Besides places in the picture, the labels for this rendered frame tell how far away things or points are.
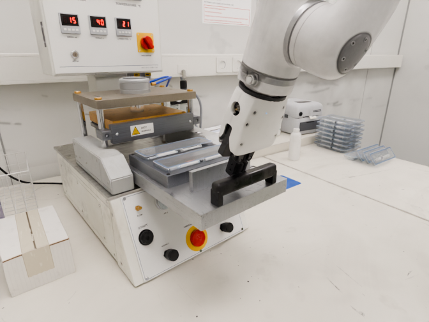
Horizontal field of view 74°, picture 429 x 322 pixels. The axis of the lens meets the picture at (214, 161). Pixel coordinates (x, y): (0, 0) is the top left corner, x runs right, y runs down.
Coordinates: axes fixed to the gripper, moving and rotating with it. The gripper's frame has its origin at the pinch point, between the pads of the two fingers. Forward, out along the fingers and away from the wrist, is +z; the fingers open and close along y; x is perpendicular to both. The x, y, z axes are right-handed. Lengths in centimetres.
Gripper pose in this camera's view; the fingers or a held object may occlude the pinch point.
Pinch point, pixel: (236, 167)
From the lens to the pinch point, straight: 52.2
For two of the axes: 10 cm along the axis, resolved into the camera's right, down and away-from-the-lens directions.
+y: 7.6, -2.2, 6.0
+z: -2.2, 7.9, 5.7
